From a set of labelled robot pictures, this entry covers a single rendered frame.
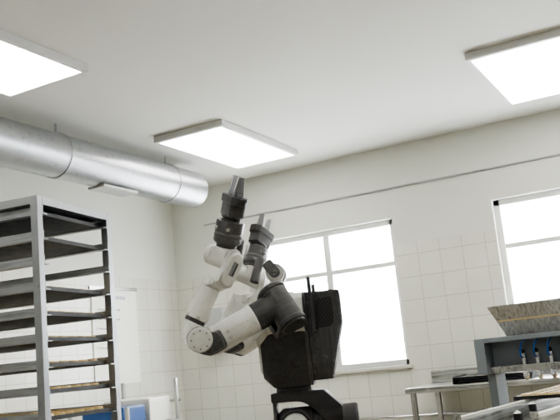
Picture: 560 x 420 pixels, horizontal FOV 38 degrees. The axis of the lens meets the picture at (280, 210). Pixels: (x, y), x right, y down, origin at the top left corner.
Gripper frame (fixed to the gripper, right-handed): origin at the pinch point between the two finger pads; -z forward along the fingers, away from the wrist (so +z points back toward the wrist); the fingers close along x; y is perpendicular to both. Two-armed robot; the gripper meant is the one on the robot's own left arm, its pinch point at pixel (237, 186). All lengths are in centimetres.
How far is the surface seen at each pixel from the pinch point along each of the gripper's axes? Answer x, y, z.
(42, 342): 40, -44, 66
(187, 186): 423, 120, 48
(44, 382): 35, -42, 79
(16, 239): 64, -55, 37
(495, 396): 52, 165, 85
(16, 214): 67, -56, 28
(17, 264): 60, -53, 45
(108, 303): 77, -15, 61
